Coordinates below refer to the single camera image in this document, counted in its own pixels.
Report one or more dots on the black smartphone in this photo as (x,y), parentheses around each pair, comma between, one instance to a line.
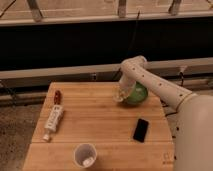
(141,130)

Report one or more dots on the clear plastic cup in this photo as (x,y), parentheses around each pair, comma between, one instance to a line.
(83,152)

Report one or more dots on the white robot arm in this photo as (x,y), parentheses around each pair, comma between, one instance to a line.
(193,149)

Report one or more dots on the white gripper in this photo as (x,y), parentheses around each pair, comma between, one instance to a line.
(126,85)

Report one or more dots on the small white cup content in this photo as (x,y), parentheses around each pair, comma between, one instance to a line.
(87,162)

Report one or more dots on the green ceramic bowl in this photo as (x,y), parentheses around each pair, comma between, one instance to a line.
(138,95)

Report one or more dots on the red brown handled tool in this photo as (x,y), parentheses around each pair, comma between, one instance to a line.
(57,97)

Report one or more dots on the white sponge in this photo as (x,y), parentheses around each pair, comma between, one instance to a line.
(118,97)

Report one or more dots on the white tube with label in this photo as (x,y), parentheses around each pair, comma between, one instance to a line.
(52,121)

